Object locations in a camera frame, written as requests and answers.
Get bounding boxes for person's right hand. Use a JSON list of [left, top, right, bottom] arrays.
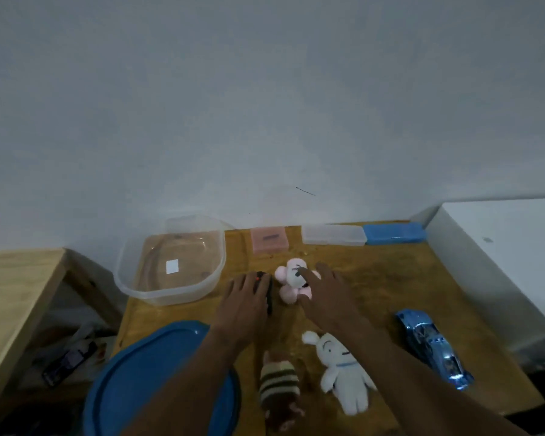
[[296, 263, 369, 339]]

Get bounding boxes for person's left hand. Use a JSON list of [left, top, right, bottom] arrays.
[[210, 272, 273, 355]]

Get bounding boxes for pink flower plush toy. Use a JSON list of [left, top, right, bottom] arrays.
[[274, 257, 322, 306]]

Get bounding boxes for clear plastic case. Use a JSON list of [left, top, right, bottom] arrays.
[[301, 223, 368, 246]]

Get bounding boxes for white dog plush toy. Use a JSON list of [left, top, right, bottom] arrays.
[[301, 330, 378, 417]]

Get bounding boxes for pink transparent case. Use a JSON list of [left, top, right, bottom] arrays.
[[249, 225, 291, 255]]

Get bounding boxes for brown striped plush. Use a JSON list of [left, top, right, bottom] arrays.
[[259, 351, 306, 434]]

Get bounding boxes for blue plastic case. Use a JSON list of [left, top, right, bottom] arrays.
[[362, 222, 428, 246]]

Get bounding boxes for blue toy car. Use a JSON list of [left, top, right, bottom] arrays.
[[395, 309, 475, 391]]

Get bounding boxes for blue container lid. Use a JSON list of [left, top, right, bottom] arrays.
[[82, 320, 242, 436]]

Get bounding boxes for person's right forearm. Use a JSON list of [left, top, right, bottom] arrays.
[[345, 322, 527, 436]]

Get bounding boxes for person's left forearm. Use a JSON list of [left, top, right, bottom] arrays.
[[122, 329, 251, 436]]

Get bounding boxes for black remote control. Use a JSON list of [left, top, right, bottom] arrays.
[[256, 271, 274, 316]]

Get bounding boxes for clutter on floor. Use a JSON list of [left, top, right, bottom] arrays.
[[25, 320, 119, 382]]

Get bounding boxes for black device on floor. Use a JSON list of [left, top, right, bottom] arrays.
[[42, 340, 99, 388]]

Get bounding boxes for white cabinet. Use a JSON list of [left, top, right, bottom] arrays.
[[424, 198, 545, 359]]

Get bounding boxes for wooden side table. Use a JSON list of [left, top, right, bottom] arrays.
[[0, 248, 124, 418]]

